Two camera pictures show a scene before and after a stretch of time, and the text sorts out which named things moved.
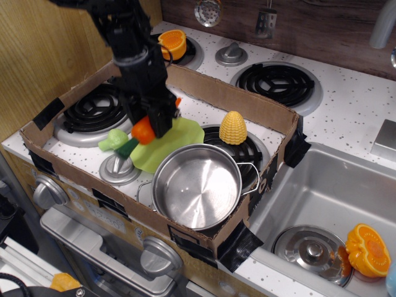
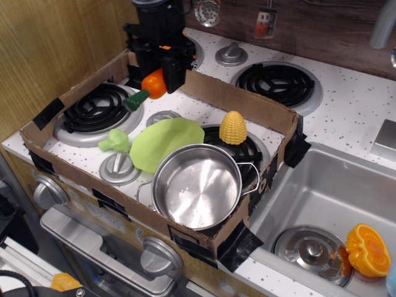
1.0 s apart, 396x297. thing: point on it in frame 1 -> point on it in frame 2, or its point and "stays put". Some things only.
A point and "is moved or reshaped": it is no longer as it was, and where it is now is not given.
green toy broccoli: x=116 y=138 stays put
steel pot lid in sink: x=317 y=249 stays put
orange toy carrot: x=142 y=133 is moved or reshaped
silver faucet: x=385 y=18 stays put
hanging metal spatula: x=266 y=21 stays put
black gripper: x=143 y=83 -> x=160 y=32
